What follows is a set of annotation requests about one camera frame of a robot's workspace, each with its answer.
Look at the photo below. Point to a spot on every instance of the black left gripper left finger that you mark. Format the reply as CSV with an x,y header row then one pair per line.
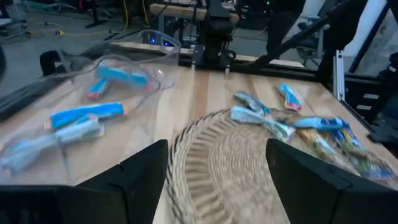
x,y
124,193

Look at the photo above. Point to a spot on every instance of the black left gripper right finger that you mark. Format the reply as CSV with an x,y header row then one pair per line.
x,y
317,193

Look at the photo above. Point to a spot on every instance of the blue oatmeal raisin granola bar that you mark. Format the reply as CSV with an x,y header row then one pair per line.
x,y
320,123
363,155

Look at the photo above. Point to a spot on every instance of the pale blue granola bar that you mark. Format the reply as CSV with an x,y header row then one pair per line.
x,y
255,118

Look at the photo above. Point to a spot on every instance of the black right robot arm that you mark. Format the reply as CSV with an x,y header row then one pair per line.
x,y
214,31

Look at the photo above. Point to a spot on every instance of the clear plastic bin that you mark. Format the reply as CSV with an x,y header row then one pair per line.
x,y
130,102
168,68

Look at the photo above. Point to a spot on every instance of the round woven straw placemat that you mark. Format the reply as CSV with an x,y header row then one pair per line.
x,y
224,161

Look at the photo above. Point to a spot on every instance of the wooden background table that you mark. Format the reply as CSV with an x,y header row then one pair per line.
x,y
174,11

